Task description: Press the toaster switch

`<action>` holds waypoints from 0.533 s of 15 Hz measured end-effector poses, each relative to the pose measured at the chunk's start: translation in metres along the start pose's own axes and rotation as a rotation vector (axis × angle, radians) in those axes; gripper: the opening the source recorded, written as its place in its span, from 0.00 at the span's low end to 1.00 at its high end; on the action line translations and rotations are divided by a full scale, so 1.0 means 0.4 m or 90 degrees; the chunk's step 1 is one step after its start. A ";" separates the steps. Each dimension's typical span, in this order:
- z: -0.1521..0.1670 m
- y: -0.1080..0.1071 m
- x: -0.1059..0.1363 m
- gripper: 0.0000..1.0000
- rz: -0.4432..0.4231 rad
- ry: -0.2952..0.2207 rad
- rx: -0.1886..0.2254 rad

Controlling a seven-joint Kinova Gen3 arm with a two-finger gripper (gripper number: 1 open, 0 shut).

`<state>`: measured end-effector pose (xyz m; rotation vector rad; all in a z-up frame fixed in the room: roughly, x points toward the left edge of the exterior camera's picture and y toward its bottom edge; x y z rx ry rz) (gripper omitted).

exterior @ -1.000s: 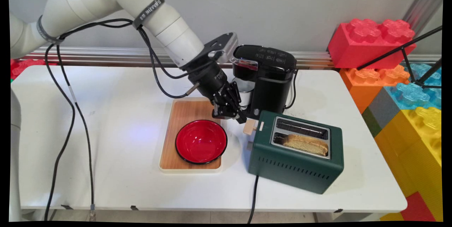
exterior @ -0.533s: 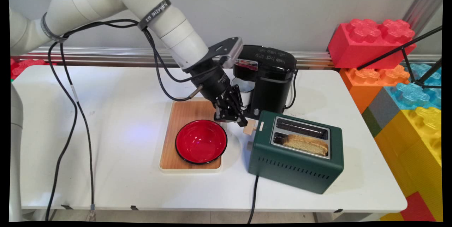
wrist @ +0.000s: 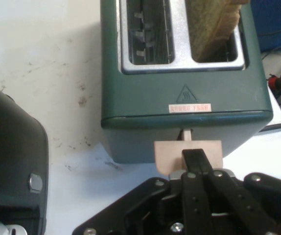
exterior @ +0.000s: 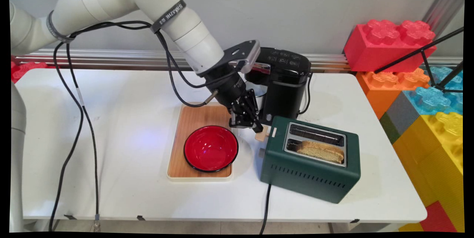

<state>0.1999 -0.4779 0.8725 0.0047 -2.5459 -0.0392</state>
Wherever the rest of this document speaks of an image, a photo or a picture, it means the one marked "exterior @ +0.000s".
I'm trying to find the aluminium rail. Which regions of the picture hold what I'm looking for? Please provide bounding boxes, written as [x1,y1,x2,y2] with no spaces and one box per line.
[14,48,463,73]

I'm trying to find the long black hanging cable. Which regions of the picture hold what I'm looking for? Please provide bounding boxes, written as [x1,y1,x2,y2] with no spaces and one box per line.
[48,41,85,232]

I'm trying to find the large red building block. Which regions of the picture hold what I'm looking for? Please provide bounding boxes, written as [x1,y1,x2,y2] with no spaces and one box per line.
[343,19,437,73]

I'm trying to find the toasted bread slice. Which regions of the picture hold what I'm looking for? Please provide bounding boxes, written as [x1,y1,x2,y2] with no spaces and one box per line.
[296,140,345,164]

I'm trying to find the red block with studs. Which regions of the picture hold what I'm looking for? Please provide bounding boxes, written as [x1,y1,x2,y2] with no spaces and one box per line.
[10,60,49,84]

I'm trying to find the grey building block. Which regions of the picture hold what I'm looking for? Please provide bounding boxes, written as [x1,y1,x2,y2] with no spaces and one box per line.
[385,93,421,132]

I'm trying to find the small flat red block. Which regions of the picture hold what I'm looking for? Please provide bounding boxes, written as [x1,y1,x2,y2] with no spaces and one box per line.
[420,200,458,233]

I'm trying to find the black cable with grey connector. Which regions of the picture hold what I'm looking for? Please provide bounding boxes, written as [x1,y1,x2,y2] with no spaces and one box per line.
[66,42,101,231]

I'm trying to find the orange building block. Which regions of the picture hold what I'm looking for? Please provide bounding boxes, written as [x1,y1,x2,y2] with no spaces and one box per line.
[355,68,431,120]

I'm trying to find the black coffee machine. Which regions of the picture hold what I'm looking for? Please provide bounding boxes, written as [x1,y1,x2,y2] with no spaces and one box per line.
[244,47,312,126]

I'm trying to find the red bowl with black rim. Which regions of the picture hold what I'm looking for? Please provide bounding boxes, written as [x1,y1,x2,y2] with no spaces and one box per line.
[183,125,239,174]

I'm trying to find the wooden toaster lever knob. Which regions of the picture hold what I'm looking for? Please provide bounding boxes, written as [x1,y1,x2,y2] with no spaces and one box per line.
[255,124,269,143]

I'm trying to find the large yellow building block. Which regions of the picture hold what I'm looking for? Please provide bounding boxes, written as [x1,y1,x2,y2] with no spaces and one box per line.
[392,111,464,232]

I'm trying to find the white cup with metal rim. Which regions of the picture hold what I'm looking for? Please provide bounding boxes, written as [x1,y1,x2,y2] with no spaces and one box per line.
[255,89,268,110]

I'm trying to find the dark green building block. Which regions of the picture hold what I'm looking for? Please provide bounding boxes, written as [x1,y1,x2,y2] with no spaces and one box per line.
[379,112,403,145]

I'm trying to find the translucent blue building block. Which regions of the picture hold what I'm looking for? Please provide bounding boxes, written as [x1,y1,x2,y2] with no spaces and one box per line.
[403,66,464,115]

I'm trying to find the wooden tray with cream rim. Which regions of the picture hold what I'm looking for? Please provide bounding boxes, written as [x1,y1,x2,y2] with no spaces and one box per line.
[167,103,242,182]

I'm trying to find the black toaster power cable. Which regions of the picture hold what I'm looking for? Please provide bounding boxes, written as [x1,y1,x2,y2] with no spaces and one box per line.
[259,183,273,235]

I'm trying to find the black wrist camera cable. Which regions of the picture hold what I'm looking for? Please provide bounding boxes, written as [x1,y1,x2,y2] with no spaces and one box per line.
[156,31,239,90]

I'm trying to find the grey arm strap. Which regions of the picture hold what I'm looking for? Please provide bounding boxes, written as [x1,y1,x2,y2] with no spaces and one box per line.
[46,10,76,44]

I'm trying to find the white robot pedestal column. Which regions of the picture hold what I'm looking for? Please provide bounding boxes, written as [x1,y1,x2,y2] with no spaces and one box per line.
[10,82,27,232]

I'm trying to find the green two-slot toaster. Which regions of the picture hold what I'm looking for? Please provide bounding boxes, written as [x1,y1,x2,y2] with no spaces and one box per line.
[259,115,361,204]

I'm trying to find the black tripod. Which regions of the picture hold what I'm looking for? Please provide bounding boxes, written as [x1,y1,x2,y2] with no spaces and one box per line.
[374,26,465,94]

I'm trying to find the black coffee machine cable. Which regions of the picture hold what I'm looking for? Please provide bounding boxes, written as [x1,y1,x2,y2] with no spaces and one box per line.
[298,72,314,115]

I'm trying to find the black strap with white print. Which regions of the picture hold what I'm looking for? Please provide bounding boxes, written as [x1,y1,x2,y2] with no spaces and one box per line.
[150,0,186,34]

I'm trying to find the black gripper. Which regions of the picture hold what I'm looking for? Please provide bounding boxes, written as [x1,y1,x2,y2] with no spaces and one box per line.
[203,64,264,133]

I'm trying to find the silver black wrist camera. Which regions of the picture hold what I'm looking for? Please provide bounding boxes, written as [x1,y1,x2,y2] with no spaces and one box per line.
[222,40,261,74]

